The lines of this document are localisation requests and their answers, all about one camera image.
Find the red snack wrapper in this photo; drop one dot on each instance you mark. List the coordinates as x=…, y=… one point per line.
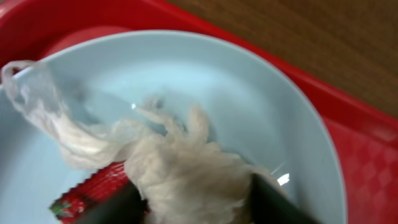
x=84, y=196

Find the red serving tray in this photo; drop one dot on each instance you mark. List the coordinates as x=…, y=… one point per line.
x=365, y=138

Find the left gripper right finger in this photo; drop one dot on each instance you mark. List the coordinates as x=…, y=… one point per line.
x=270, y=207

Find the light blue plate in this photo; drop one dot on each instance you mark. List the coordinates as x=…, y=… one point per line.
x=252, y=108

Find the white tissue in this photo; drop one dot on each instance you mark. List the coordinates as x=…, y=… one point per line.
x=184, y=177

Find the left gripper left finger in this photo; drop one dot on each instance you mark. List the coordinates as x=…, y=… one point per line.
x=124, y=207

